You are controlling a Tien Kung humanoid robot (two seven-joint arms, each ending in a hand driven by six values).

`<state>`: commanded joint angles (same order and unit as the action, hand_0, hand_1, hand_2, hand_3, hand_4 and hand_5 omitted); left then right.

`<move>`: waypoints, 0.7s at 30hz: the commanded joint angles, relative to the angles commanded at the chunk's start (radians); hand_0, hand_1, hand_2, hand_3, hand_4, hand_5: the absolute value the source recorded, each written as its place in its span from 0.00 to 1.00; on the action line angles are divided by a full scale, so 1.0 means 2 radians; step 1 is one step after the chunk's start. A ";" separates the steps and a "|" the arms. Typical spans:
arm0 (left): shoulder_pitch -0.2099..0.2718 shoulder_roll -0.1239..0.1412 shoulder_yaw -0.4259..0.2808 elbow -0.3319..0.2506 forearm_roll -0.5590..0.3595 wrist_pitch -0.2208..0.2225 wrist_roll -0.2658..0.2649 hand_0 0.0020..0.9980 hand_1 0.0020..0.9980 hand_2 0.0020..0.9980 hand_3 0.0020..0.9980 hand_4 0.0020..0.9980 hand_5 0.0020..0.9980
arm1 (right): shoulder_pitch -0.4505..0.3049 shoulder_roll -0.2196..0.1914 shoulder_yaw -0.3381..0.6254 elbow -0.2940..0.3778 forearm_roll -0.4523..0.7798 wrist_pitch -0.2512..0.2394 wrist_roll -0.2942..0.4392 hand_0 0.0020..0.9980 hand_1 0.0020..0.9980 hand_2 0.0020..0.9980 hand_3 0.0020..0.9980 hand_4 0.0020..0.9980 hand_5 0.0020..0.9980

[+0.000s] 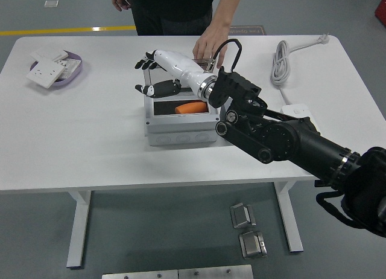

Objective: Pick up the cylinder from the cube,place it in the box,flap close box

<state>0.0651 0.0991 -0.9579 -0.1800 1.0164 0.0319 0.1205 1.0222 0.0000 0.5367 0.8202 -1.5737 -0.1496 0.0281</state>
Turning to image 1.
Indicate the metal floor block with latch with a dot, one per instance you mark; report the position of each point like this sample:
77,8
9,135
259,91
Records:
251,245

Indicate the person's left hand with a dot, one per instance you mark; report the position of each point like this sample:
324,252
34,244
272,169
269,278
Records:
209,42

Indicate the grey electrical box with lid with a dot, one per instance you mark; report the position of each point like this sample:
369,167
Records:
181,123

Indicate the orange cylinder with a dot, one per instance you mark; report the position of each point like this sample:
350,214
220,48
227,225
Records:
190,107

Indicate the person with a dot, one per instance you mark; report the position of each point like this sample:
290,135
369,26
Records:
172,10

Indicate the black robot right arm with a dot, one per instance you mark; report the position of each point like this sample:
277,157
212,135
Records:
286,137

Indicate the person's left forearm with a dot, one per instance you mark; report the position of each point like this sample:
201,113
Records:
229,7

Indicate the red object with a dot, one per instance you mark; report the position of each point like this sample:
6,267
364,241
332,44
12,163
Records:
381,10

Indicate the open-topped metal floor block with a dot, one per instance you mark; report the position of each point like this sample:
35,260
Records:
239,215

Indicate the white power strip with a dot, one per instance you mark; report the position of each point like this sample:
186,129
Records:
297,110

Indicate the purple oval tray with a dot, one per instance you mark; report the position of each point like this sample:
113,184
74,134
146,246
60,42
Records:
76,72

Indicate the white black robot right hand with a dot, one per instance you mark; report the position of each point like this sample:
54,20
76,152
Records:
181,66

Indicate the white table leg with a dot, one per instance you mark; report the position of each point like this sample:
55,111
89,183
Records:
79,224
289,218

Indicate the white printed socket panel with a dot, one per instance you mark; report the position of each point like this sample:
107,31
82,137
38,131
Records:
71,66

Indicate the large white socket panel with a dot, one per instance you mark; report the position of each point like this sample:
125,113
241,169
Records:
45,72

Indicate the small square floor plate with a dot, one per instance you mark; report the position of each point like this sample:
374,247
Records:
51,3

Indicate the plain white switch panel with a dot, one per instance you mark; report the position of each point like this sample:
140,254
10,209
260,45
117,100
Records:
48,53

